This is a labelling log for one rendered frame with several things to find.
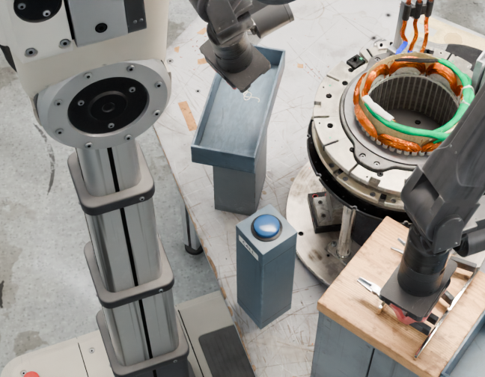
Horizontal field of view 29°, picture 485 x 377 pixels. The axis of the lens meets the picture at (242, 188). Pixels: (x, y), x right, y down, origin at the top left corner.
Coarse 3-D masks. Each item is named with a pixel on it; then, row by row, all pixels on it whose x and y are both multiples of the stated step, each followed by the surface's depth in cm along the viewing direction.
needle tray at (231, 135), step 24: (264, 48) 164; (216, 96) 162; (240, 96) 162; (264, 96) 162; (216, 120) 159; (240, 120) 159; (264, 120) 154; (192, 144) 151; (216, 144) 156; (240, 144) 156; (264, 144) 171; (216, 168) 167; (240, 168) 153; (264, 168) 178; (216, 192) 173; (240, 192) 172
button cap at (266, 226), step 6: (264, 216) 145; (270, 216) 145; (258, 222) 145; (264, 222) 145; (270, 222) 145; (276, 222) 145; (258, 228) 144; (264, 228) 144; (270, 228) 144; (276, 228) 144; (258, 234) 144; (264, 234) 143; (270, 234) 144; (276, 234) 144
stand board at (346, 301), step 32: (384, 224) 142; (384, 256) 139; (352, 288) 135; (448, 288) 135; (480, 288) 135; (352, 320) 132; (384, 320) 132; (448, 320) 132; (384, 352) 132; (448, 352) 129
